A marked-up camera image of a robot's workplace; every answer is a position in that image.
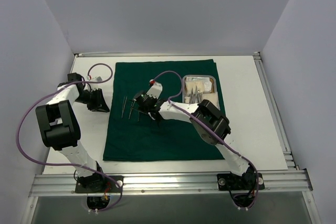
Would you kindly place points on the aluminium frame rail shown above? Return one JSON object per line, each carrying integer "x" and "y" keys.
{"x": 281, "y": 134}
{"x": 158, "y": 54}
{"x": 171, "y": 184}

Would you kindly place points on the white gauze pad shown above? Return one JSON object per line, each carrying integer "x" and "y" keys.
{"x": 207, "y": 87}

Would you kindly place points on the green white suture packet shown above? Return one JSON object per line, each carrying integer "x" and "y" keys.
{"x": 192, "y": 78}

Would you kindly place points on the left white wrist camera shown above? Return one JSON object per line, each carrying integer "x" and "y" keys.
{"x": 94, "y": 79}

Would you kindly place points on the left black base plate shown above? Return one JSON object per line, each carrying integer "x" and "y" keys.
{"x": 96, "y": 184}

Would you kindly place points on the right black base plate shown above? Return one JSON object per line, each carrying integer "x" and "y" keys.
{"x": 232, "y": 182}

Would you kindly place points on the steel surgical scissors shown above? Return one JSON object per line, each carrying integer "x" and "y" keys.
{"x": 193, "y": 95}

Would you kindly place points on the steel forceps clamp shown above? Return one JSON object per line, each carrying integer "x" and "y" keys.
{"x": 198, "y": 94}

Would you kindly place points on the cotton ball bag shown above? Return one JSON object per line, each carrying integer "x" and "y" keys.
{"x": 190, "y": 84}

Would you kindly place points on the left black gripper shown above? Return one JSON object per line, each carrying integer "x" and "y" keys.
{"x": 97, "y": 99}

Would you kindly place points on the dark green surgical cloth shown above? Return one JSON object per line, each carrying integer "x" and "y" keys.
{"x": 150, "y": 121}

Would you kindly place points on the front aluminium frame rail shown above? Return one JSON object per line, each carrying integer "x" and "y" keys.
{"x": 171, "y": 184}

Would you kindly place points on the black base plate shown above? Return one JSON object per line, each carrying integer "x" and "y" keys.
{"x": 232, "y": 182}
{"x": 96, "y": 184}

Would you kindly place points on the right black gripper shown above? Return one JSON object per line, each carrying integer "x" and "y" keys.
{"x": 144, "y": 100}

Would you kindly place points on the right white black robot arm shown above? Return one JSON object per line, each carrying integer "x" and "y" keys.
{"x": 210, "y": 123}

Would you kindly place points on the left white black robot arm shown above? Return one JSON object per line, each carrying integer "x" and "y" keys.
{"x": 60, "y": 129}

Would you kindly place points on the right aluminium frame rail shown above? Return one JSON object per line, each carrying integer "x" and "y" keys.
{"x": 281, "y": 134}

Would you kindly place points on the back aluminium frame rail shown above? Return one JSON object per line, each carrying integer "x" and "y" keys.
{"x": 158, "y": 54}

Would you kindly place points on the curved tip steel tweezers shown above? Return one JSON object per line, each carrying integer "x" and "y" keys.
{"x": 131, "y": 108}

